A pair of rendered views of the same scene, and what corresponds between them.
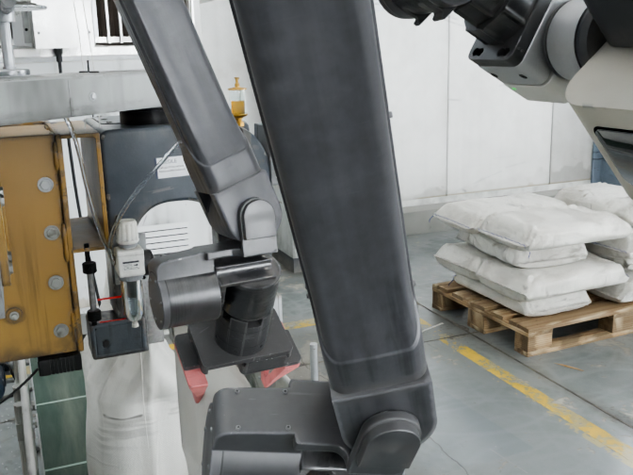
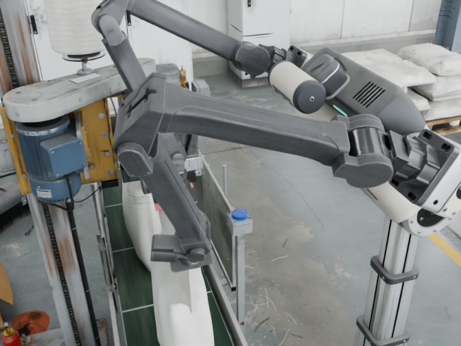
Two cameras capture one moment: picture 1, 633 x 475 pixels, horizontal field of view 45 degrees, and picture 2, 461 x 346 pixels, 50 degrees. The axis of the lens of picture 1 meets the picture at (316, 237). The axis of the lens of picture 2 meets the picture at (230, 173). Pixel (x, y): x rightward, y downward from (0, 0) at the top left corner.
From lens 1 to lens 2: 65 cm
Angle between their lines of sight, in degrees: 16
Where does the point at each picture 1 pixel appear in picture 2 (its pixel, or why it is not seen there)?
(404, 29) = not seen: outside the picture
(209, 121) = not seen: hidden behind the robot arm
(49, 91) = (101, 88)
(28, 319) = (97, 167)
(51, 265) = (105, 146)
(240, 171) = (171, 142)
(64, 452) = (113, 198)
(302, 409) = (177, 241)
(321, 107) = (165, 197)
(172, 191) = not seen: hidden behind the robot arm
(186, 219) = (178, 61)
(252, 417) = (162, 243)
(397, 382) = (197, 241)
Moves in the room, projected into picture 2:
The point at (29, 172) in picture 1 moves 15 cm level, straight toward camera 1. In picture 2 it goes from (95, 111) to (97, 130)
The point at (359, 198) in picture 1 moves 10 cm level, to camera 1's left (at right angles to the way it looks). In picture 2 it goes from (178, 209) to (127, 208)
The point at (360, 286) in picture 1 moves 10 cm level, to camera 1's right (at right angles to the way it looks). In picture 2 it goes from (182, 224) to (232, 225)
